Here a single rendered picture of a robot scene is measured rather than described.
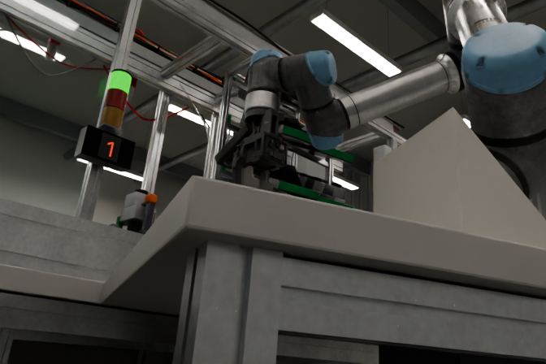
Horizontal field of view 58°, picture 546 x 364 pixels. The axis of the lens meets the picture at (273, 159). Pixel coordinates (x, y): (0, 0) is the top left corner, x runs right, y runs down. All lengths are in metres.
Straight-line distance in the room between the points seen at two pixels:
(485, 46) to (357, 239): 0.53
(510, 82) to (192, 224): 0.57
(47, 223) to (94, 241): 0.08
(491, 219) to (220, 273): 0.42
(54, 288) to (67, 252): 0.11
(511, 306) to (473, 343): 0.05
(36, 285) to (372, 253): 0.51
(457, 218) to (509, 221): 0.07
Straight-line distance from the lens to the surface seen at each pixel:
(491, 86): 0.75
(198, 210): 0.26
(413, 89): 1.14
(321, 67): 1.02
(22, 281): 0.71
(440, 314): 0.35
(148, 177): 2.38
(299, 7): 6.46
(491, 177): 0.65
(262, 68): 1.07
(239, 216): 0.26
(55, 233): 0.82
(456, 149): 0.63
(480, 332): 0.37
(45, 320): 0.74
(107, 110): 1.24
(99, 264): 0.84
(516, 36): 0.79
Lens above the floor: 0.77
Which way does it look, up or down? 23 degrees up
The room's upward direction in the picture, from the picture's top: 5 degrees clockwise
